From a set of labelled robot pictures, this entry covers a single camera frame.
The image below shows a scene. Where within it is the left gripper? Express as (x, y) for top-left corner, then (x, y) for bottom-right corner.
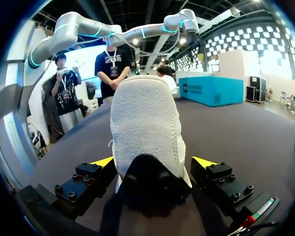
(186, 29), (200, 48)

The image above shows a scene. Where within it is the person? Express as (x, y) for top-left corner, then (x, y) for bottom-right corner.
(94, 36), (133, 107)
(161, 59), (176, 77)
(42, 52), (85, 146)
(156, 66), (178, 95)

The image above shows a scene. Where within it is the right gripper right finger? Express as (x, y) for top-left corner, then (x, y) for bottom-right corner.
(190, 156), (255, 217)

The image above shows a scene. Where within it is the white knit shoe black heel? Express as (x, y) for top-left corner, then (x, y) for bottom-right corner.
(110, 75), (194, 218)

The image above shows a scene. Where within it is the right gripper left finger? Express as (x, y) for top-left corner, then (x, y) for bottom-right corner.
(54, 156), (118, 217)

